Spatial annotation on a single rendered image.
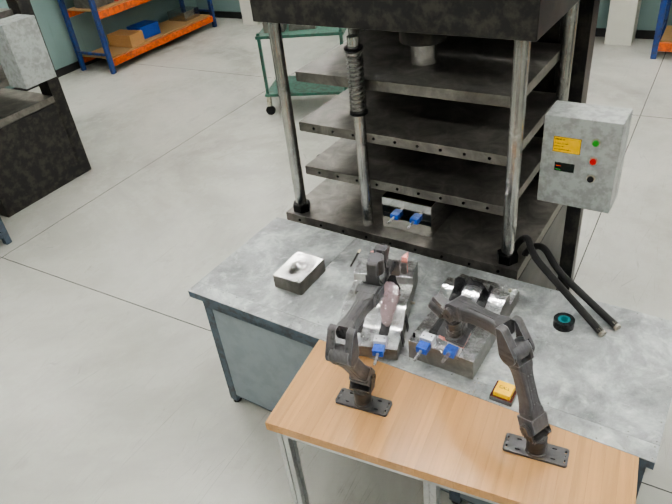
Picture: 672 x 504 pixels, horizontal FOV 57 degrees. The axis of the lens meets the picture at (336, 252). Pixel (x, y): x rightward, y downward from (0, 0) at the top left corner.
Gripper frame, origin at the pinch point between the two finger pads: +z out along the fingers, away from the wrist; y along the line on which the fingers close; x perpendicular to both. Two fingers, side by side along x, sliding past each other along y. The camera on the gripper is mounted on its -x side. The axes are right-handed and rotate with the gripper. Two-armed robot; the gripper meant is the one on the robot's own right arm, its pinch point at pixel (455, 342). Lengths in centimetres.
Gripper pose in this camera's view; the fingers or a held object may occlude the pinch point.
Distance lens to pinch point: 229.4
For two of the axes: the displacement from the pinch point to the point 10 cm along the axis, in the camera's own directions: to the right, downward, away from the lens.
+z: 1.9, 5.4, 8.2
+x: -5.0, 7.7, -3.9
